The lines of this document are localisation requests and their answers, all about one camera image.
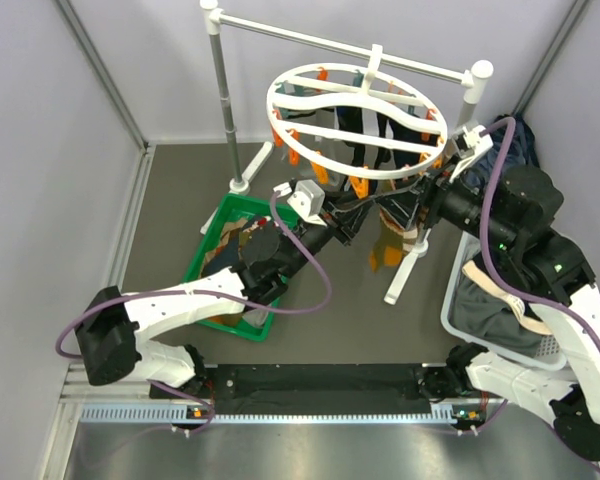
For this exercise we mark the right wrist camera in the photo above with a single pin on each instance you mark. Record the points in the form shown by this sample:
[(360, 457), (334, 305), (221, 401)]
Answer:
[(468, 144)]

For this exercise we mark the white drying rack stand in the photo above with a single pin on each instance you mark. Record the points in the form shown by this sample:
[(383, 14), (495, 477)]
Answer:
[(473, 80)]

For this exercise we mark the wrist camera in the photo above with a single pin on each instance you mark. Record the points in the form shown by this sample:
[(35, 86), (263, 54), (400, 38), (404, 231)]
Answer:
[(305, 197), (468, 144)]

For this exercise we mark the white laundry basket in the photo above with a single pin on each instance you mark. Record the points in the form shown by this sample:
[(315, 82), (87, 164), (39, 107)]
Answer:
[(472, 315)]

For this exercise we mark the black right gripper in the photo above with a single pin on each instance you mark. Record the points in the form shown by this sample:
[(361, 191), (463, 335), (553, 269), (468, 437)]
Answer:
[(402, 205)]

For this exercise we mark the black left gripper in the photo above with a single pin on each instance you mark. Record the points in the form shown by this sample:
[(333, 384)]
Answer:
[(350, 213)]

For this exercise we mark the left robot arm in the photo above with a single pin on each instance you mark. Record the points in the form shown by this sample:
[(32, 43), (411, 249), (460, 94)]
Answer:
[(117, 333)]

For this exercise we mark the white round sock hanger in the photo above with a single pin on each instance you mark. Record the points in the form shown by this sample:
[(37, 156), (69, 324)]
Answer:
[(355, 120)]

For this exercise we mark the blue clothes pile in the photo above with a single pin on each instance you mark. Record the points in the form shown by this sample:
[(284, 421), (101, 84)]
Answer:
[(522, 151)]

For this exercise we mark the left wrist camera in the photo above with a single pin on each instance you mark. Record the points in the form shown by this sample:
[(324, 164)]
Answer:
[(305, 197)]

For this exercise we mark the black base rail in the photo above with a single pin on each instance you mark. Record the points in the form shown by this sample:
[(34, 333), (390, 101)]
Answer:
[(320, 389)]

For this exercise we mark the green plastic bin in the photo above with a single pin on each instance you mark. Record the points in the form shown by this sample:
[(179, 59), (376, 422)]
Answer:
[(219, 248)]

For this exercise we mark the olive green striped sock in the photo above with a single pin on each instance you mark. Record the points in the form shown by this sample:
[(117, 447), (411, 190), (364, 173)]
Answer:
[(392, 244)]

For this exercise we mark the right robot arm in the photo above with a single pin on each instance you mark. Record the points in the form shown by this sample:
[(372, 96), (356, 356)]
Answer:
[(523, 256)]

